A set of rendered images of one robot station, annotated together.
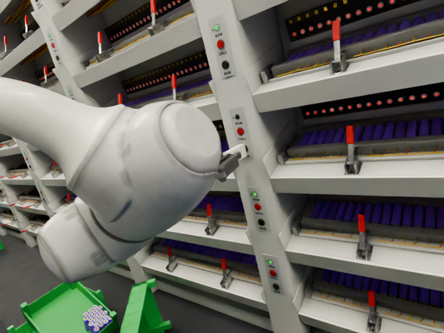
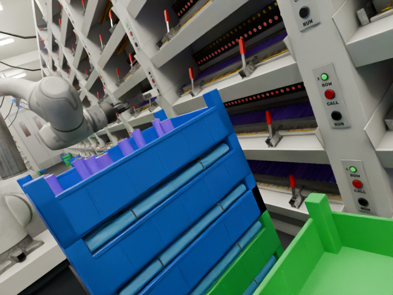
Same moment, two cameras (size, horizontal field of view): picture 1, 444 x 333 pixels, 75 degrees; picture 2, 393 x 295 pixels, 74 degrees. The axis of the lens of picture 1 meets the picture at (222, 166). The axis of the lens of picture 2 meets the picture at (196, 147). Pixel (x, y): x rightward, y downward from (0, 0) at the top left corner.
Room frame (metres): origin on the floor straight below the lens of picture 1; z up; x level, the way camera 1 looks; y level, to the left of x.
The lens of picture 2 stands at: (-0.31, -0.53, 0.58)
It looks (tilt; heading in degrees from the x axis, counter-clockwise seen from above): 13 degrees down; 23
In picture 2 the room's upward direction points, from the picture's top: 25 degrees counter-clockwise
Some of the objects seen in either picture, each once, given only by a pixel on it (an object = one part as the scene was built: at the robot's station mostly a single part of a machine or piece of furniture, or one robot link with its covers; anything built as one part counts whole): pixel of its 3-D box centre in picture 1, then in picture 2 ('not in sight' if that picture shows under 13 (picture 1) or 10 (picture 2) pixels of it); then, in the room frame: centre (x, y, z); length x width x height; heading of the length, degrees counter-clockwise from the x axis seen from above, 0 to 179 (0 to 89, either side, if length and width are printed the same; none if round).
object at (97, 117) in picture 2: not in sight; (96, 118); (0.47, 0.11, 0.61); 0.09 x 0.06 x 0.09; 49
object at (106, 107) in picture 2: not in sight; (114, 110); (0.52, 0.07, 0.61); 0.09 x 0.08 x 0.07; 139
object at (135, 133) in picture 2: not in sight; (141, 144); (0.12, -0.24, 0.52); 0.02 x 0.02 x 0.06
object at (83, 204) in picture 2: not in sight; (128, 154); (0.04, -0.26, 0.52); 0.30 x 0.20 x 0.08; 148
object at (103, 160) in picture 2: not in sight; (111, 174); (-0.04, -0.29, 0.52); 0.02 x 0.02 x 0.06
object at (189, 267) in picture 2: not in sight; (169, 233); (0.04, -0.26, 0.36); 0.30 x 0.20 x 0.08; 148
